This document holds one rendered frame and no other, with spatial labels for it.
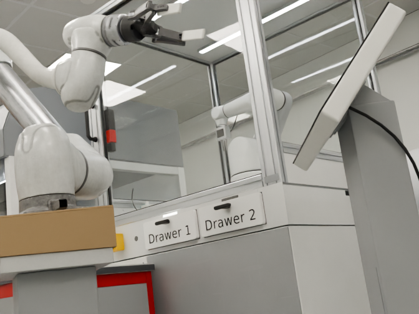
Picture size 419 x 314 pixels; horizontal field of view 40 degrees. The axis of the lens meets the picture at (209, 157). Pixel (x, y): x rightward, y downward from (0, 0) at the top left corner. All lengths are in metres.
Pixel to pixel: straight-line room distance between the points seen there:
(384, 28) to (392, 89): 4.12
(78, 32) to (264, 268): 0.97
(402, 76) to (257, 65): 3.47
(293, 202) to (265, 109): 0.34
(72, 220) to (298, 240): 0.80
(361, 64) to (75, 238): 0.82
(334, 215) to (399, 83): 3.37
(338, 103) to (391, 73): 4.24
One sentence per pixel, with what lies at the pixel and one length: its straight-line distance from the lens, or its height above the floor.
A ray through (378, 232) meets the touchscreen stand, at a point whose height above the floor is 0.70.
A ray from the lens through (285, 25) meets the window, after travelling 2.35.
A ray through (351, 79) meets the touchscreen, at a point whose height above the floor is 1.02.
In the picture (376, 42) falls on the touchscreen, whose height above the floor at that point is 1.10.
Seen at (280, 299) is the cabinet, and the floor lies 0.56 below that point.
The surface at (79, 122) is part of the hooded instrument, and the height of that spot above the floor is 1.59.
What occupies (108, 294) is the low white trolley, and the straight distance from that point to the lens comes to 2.21.
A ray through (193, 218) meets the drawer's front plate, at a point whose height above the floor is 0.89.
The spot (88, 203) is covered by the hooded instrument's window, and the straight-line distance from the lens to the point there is 3.10.
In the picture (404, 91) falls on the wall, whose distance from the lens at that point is 5.43.
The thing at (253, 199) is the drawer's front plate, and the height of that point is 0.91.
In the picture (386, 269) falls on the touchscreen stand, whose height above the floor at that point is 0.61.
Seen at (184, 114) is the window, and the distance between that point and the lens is 2.32.
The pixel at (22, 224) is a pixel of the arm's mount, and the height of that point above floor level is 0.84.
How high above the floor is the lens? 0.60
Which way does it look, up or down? 13 degrees up
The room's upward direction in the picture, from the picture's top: 7 degrees counter-clockwise
